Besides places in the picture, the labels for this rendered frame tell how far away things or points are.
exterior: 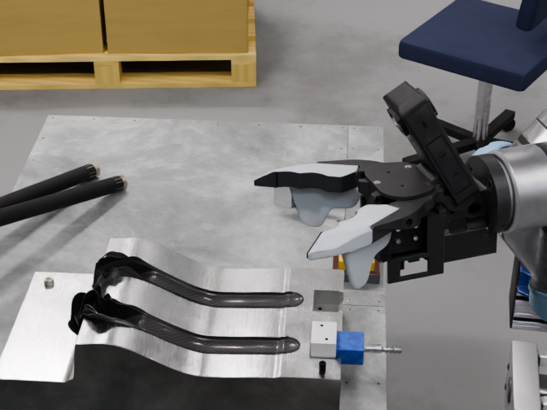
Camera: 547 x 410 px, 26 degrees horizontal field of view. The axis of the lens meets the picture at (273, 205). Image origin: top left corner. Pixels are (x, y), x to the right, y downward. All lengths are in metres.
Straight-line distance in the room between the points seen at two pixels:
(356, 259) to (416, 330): 2.23
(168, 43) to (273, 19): 0.71
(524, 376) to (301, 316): 0.39
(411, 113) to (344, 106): 3.23
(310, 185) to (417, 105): 0.13
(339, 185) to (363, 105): 3.18
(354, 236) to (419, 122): 0.11
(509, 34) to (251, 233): 1.74
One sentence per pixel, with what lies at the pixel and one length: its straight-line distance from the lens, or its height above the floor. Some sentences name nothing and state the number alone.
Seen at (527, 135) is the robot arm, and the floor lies 1.40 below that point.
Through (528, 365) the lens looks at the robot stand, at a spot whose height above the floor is 0.99.
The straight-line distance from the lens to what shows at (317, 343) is 1.69.
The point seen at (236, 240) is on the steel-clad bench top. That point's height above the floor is 0.80.
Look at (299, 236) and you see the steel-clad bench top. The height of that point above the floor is 0.80.
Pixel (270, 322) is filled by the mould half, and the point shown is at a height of 0.89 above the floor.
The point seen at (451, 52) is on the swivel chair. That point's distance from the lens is 3.55.
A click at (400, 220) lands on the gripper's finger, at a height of 1.47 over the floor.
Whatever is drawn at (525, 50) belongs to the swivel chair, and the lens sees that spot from 3.60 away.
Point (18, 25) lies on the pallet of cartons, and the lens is 4.31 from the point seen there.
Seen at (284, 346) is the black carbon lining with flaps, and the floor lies 0.88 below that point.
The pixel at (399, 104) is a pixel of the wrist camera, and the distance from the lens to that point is 0.98.
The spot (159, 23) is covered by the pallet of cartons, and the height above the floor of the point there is 0.24.
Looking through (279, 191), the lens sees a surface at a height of 0.83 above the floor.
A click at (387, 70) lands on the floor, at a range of 4.47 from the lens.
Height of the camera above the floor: 2.00
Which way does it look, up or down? 33 degrees down
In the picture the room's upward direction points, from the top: straight up
